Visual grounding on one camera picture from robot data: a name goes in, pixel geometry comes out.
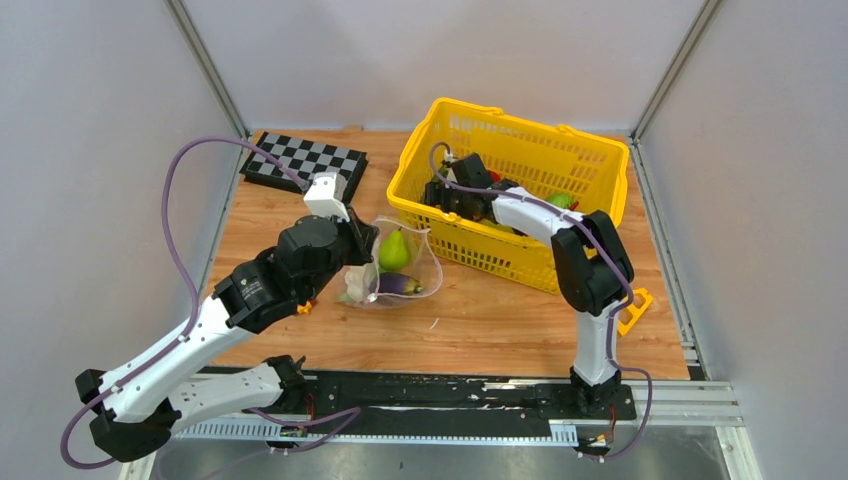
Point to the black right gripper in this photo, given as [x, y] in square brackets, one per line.
[438, 194]

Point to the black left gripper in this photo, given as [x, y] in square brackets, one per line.
[363, 236]

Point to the white green toy cauliflower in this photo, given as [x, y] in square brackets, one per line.
[354, 290]

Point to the green toy pear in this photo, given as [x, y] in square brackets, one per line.
[394, 254]

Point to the purple toy eggplant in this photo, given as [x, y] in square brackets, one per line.
[399, 284]

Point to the clear zip top bag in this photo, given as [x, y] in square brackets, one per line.
[403, 269]

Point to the yellow plastic basket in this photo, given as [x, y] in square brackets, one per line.
[542, 159]

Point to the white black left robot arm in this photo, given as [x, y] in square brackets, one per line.
[141, 404]

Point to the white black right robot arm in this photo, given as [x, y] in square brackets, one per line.
[593, 271]

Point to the yellow red toy block car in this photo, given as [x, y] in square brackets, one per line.
[306, 308]

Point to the black white checkerboard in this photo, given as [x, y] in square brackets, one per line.
[307, 158]

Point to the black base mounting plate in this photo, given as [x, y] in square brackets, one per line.
[396, 404]

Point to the yellow triangular plastic piece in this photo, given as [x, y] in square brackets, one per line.
[630, 316]

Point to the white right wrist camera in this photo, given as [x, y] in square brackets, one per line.
[470, 171]

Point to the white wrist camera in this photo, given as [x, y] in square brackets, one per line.
[324, 197]
[470, 171]

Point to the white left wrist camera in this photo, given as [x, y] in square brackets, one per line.
[324, 197]

